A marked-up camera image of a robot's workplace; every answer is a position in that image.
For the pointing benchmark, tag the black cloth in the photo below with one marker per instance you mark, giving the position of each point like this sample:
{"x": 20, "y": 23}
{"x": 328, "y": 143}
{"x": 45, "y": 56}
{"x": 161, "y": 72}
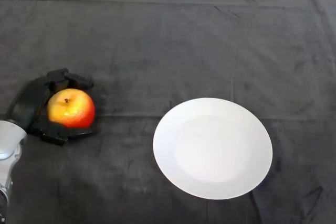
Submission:
{"x": 157, "y": 51}

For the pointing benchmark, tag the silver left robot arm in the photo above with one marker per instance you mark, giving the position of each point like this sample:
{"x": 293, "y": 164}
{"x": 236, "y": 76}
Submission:
{"x": 8, "y": 142}

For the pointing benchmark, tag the white round plate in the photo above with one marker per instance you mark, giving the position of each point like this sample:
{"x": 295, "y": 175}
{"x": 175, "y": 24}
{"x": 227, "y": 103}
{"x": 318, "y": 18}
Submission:
{"x": 212, "y": 150}

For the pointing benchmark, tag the red yellow apple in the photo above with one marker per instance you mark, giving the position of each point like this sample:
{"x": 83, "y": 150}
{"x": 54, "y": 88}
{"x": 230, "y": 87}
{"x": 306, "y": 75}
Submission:
{"x": 71, "y": 110}

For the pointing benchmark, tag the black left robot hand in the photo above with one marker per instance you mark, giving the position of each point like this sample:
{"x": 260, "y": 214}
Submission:
{"x": 26, "y": 103}

